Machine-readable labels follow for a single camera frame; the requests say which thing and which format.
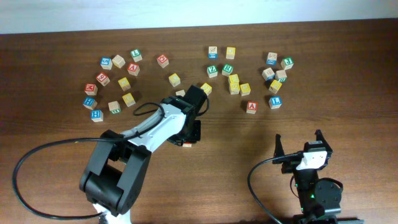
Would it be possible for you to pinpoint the wooden block blue corner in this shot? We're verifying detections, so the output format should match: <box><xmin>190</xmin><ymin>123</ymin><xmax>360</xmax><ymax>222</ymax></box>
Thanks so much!
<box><xmin>262</xmin><ymin>68</ymin><xmax>275</xmax><ymax>82</ymax></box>

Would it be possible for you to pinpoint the red A block right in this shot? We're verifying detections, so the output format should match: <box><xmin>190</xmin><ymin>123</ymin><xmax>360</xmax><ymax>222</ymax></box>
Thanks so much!
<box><xmin>246</xmin><ymin>101</ymin><xmax>258</xmax><ymax>114</ymax></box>

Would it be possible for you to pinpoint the green Z block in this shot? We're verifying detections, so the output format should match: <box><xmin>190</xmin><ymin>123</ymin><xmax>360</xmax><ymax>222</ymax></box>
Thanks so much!
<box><xmin>206</xmin><ymin>65</ymin><xmax>218</xmax><ymax>78</ymax></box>

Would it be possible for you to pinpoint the plain wooden block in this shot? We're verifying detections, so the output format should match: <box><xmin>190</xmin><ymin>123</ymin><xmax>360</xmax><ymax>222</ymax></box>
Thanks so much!
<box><xmin>112</xmin><ymin>55</ymin><xmax>126</xmax><ymax>68</ymax></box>

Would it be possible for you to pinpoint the blue 5 block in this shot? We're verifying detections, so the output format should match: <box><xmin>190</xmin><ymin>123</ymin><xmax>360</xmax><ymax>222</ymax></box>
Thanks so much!
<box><xmin>100</xmin><ymin>57</ymin><xmax>113</xmax><ymax>70</ymax></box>

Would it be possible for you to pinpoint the yellow block centre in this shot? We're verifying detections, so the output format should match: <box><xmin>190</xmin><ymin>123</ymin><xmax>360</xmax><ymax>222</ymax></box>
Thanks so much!
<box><xmin>200</xmin><ymin>83</ymin><xmax>212</xmax><ymax>96</ymax></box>

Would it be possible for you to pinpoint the wooden block blue X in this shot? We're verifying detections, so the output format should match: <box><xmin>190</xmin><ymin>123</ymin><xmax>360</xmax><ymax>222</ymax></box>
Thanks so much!
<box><xmin>266</xmin><ymin>52</ymin><xmax>277</xmax><ymax>65</ymax></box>

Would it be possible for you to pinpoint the red round symbol block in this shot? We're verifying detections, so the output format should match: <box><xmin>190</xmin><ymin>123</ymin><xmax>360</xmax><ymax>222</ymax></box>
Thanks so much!
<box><xmin>157</xmin><ymin>54</ymin><xmax>169</xmax><ymax>68</ymax></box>

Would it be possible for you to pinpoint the green L block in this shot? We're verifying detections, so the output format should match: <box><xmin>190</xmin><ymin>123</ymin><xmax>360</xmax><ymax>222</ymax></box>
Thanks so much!
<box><xmin>131</xmin><ymin>49</ymin><xmax>142</xmax><ymax>62</ymax></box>

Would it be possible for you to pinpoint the yellow block cluster upper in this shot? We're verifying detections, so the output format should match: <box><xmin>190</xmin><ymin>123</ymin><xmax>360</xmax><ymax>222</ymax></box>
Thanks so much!
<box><xmin>228</xmin><ymin>74</ymin><xmax>239</xmax><ymax>84</ymax></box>

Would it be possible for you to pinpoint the yellow block cluster right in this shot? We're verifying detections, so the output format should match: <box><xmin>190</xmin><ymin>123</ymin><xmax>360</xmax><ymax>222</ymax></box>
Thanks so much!
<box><xmin>239</xmin><ymin>83</ymin><xmax>251</xmax><ymax>96</ymax></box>

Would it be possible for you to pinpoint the yellow block cluster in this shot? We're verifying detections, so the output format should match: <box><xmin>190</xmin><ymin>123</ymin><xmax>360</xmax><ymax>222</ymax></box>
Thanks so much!
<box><xmin>228</xmin><ymin>74</ymin><xmax>239</xmax><ymax>84</ymax></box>
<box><xmin>229</xmin><ymin>82</ymin><xmax>240</xmax><ymax>95</ymax></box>
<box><xmin>239</xmin><ymin>83</ymin><xmax>251</xmax><ymax>96</ymax></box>

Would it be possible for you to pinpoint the red a block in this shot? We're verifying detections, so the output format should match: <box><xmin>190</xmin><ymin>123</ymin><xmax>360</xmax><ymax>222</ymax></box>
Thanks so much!
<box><xmin>246</xmin><ymin>101</ymin><xmax>258</xmax><ymax>114</ymax></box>
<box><xmin>127</xmin><ymin>63</ymin><xmax>140</xmax><ymax>76</ymax></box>

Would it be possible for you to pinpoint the red M block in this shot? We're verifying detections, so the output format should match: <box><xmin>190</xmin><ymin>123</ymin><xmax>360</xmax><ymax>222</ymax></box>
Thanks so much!
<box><xmin>85</xmin><ymin>83</ymin><xmax>98</xmax><ymax>96</ymax></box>

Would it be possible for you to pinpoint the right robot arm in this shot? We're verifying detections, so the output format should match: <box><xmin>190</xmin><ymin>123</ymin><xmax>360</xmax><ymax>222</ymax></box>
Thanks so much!
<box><xmin>273</xmin><ymin>129</ymin><xmax>343</xmax><ymax>223</ymax></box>

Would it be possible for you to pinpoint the yellow tilted block right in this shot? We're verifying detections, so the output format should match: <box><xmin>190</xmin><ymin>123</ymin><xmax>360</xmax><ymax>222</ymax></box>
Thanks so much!
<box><xmin>269</xmin><ymin>80</ymin><xmax>282</xmax><ymax>94</ymax></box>

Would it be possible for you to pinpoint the wooden block red side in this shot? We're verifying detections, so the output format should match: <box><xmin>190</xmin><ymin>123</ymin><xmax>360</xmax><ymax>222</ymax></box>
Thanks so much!
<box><xmin>175</xmin><ymin>90</ymin><xmax>185</xmax><ymax>96</ymax></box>

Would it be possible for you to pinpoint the blue H block lower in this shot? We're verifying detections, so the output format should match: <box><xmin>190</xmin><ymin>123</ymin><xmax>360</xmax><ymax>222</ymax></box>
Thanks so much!
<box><xmin>91</xmin><ymin>110</ymin><xmax>104</xmax><ymax>122</ymax></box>

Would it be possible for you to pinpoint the blue L block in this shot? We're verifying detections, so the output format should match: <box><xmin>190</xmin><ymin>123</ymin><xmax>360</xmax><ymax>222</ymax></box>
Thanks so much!
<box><xmin>269</xmin><ymin>96</ymin><xmax>282</xmax><ymax>110</ymax></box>

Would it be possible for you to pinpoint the red A block left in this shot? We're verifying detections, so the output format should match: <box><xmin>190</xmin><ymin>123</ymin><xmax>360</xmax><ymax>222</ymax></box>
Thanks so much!
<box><xmin>127</xmin><ymin>63</ymin><xmax>140</xmax><ymax>76</ymax></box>

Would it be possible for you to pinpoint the yellow block left upper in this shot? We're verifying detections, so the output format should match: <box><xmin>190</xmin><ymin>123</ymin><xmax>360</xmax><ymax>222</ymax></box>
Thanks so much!
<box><xmin>118</xmin><ymin>77</ymin><xmax>131</xmax><ymax>91</ymax></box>

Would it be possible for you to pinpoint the yellow block cluster lower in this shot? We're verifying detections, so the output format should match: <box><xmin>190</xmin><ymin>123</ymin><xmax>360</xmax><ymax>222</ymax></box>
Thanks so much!
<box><xmin>229</xmin><ymin>82</ymin><xmax>240</xmax><ymax>95</ymax></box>

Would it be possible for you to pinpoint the yellow C block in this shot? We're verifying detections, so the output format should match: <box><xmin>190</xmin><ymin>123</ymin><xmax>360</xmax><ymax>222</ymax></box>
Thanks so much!
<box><xmin>169</xmin><ymin>73</ymin><xmax>181</xmax><ymax>87</ymax></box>

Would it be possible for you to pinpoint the red 9 block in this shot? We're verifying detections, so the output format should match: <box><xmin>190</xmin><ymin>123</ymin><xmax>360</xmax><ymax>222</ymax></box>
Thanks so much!
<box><xmin>96</xmin><ymin>72</ymin><xmax>110</xmax><ymax>86</ymax></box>

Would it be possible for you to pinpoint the red I block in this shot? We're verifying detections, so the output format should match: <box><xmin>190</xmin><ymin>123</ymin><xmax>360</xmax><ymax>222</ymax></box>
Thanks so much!
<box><xmin>182</xmin><ymin>142</ymin><xmax>192</xmax><ymax>147</ymax></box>

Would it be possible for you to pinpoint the blue H block upper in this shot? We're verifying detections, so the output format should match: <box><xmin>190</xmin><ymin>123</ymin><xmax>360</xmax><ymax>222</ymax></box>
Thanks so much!
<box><xmin>83</xmin><ymin>97</ymin><xmax>97</xmax><ymax>110</ymax></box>

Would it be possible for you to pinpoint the blue h block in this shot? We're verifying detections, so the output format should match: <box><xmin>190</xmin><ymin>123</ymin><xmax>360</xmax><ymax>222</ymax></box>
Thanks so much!
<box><xmin>83</xmin><ymin>97</ymin><xmax>97</xmax><ymax>110</ymax></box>
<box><xmin>91</xmin><ymin>110</ymin><xmax>104</xmax><ymax>122</ymax></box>

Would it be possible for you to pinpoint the wooden block blue side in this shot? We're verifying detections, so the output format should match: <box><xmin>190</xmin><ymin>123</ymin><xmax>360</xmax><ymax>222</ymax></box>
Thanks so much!
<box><xmin>208</xmin><ymin>46</ymin><xmax>218</xmax><ymax>59</ymax></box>

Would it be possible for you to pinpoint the green J block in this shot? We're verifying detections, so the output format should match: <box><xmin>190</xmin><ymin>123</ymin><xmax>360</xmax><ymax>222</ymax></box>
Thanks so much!
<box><xmin>281</xmin><ymin>57</ymin><xmax>294</xmax><ymax>70</ymax></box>

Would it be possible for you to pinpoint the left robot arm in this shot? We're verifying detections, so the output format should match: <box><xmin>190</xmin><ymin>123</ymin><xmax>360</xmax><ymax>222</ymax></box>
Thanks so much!
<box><xmin>79</xmin><ymin>85</ymin><xmax>210</xmax><ymax>223</ymax></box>

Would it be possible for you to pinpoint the wooden block green R side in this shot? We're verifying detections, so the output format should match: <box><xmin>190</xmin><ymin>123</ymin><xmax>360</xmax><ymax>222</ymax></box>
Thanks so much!
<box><xmin>275</xmin><ymin>70</ymin><xmax>287</xmax><ymax>82</ymax></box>

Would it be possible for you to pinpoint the yellow block left lower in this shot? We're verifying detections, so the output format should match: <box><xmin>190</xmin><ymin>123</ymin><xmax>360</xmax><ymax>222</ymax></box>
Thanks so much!
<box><xmin>122</xmin><ymin>93</ymin><xmax>136</xmax><ymax>107</ymax></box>

